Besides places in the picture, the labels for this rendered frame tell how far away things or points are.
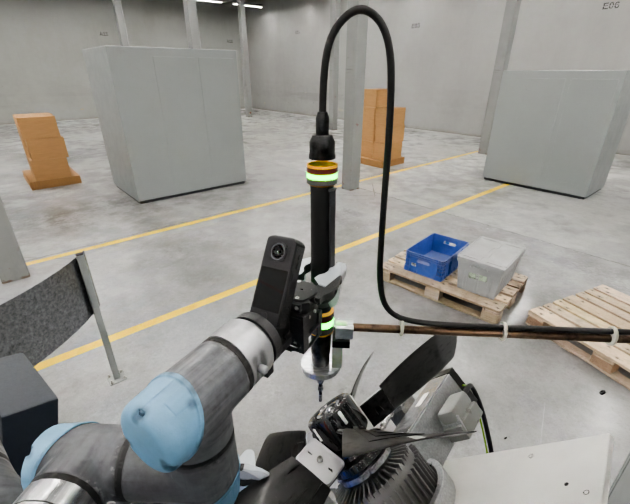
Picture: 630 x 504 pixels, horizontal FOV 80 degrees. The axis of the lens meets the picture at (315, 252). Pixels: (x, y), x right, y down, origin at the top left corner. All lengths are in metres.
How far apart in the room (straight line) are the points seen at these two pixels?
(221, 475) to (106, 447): 0.13
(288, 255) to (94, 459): 0.30
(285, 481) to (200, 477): 0.45
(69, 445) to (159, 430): 0.16
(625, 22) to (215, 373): 12.66
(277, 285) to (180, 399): 0.17
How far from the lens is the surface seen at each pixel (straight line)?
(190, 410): 0.37
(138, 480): 0.48
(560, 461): 0.88
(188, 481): 0.45
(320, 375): 0.67
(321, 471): 0.89
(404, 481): 0.91
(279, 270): 0.46
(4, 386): 1.21
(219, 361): 0.40
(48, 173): 8.50
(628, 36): 12.75
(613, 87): 7.48
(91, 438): 0.51
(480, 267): 3.48
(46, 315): 2.46
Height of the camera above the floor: 1.93
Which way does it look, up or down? 26 degrees down
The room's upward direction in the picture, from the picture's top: straight up
